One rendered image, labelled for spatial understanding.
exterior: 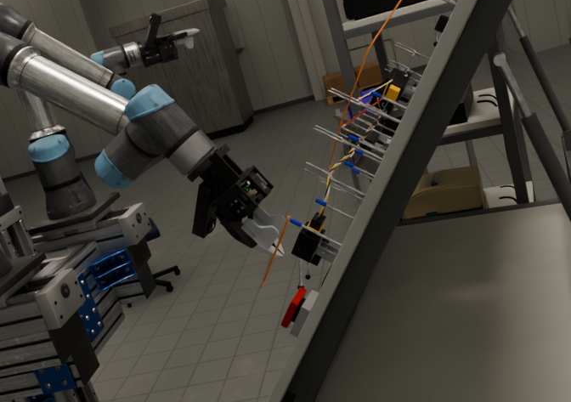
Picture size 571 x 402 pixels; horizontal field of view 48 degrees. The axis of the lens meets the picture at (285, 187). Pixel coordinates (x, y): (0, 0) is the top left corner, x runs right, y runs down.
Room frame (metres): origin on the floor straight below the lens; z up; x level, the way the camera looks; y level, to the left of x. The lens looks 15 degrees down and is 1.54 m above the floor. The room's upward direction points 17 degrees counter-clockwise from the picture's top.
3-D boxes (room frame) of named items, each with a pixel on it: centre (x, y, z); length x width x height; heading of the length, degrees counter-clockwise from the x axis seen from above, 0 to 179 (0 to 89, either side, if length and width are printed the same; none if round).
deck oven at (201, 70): (10.65, 0.98, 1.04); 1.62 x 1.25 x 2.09; 78
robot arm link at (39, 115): (2.07, 0.68, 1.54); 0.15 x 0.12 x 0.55; 14
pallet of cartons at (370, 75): (10.33, -1.60, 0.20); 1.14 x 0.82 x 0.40; 78
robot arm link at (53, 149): (1.94, 0.65, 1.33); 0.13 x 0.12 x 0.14; 14
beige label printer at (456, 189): (2.16, -0.52, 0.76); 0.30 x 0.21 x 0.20; 70
